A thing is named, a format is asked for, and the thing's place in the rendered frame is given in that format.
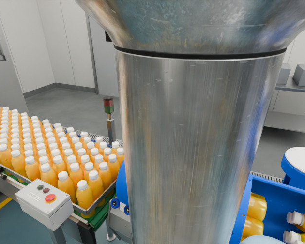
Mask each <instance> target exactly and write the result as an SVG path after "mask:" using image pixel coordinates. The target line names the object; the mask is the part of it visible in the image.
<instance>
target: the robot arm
mask: <svg viewBox="0 0 305 244"><path fill-rule="evenodd" d="M75 3H76V4H78V5H79V6H80V7H81V8H82V9H83V10H84V11H85V12H86V13H87V14H88V15H89V16H90V17H91V18H92V19H93V20H94V21H95V22H96V23H97V24H98V25H99V26H101V27H102V28H103V29H104V30H105V31H106V32H107V33H108V35H109V37H110V38H111V40H112V42H113V45H114V51H115V61H116V72H117V83H118V93H119V103H120V114H121V124H122V139H123V150H124V160H125V171H126V181H127V192H128V203H129V213H130V224H131V235H132V244H229V241H230V238H231V234H232V231H233V228H234V224H235V221H236V217H237V214H238V211H239V207H240V205H241V201H242V198H243V195H244V190H245V187H246V184H247V180H248V177H249V174H250V170H251V167H252V164H253V161H254V157H255V154H256V151H257V147H258V144H259V140H260V137H261V133H262V130H263V127H264V124H265V120H266V117H267V114H268V110H269V107H270V104H271V100H272V97H273V94H274V91H275V87H276V83H277V80H278V77H279V73H280V70H281V67H282V63H283V60H284V56H285V54H286V50H287V47H288V45H289V44H290V43H291V42H292V41H293V40H294V39H295V38H296V37H297V36H298V34H299V33H301V32H302V31H304V30H305V0H75Z"/></svg>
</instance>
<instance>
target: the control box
mask: <svg viewBox="0 0 305 244"><path fill-rule="evenodd" d="M39 185H43V188H42V189H40V190H38V189H37V186H39ZM44 188H48V189H49V191H48V192H46V193H44V192H43V189H44ZM49 194H54V195H55V198H54V199H53V200H52V201H48V202H47V201H45V197H46V196H47V195H49ZM15 196H16V197H17V200H18V202H19V204H20V207H21V209H22V211H24V212H25V213H27V214H28V215H30V216H31V217H33V218H34V219H36V220H38V221H39V222H41V223H42V224H44V225H45V226H47V227H48V228H50V229H51V230H53V231H55V230H56V229H57V228H58V227H59V226H60V225H61V224H62V223H63V222H64V221H65V220H66V219H67V218H68V217H69V216H70V215H71V214H72V213H73V212H74V209H73V206H72V202H71V199H70V195H69V194H67V193H65V192H63V191H61V190H59V189H57V188H55V187H53V186H51V185H49V184H47V183H45V182H44V181H42V180H40V179H36V180H35V181H33V182H31V183H30V184H28V185H27V186H26V187H24V188H23V189H21V190H20V191H18V192H17V193H15ZM37 197H38V198H37Z"/></svg>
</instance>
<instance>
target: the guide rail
mask: <svg viewBox="0 0 305 244"><path fill-rule="evenodd" d="M0 166H2V167H3V169H4V170H5V171H6V172H8V173H10V174H12V175H14V176H15V177H17V178H19V179H21V180H23V181H24V182H26V183H28V184H30V183H31V182H33V181H31V180H30V179H28V178H26V177H24V176H22V175H20V174H18V173H17V172H15V171H13V170H11V169H9V168H7V167H6V166H4V165H2V164H0ZM72 206H73V209H75V210H77V211H78V212H80V213H82V214H84V215H87V211H86V210H85V209H83V208H81V207H80V206H78V205H76V204H74V203H72Z"/></svg>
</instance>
